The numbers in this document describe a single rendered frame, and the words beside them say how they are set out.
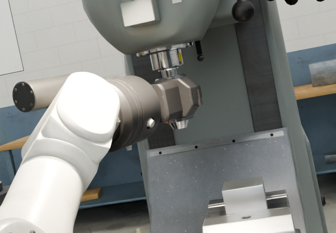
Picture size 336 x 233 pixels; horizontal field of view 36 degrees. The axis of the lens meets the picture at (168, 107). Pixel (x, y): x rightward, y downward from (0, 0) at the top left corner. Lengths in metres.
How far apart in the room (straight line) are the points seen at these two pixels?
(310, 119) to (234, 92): 3.89
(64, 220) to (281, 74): 0.79
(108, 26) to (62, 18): 4.65
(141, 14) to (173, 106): 0.13
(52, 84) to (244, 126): 0.63
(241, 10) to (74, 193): 0.33
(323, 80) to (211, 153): 3.37
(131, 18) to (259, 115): 0.55
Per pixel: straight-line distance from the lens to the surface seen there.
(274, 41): 1.13
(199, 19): 0.70
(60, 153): 0.49
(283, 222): 0.72
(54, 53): 5.39
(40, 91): 0.58
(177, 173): 1.14
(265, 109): 1.13
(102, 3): 0.70
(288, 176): 1.11
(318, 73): 4.46
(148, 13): 0.64
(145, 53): 0.74
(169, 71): 0.76
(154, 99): 0.64
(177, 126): 0.76
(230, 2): 0.86
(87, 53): 5.26
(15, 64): 5.57
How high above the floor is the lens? 1.28
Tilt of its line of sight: 4 degrees down
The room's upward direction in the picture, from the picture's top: 11 degrees counter-clockwise
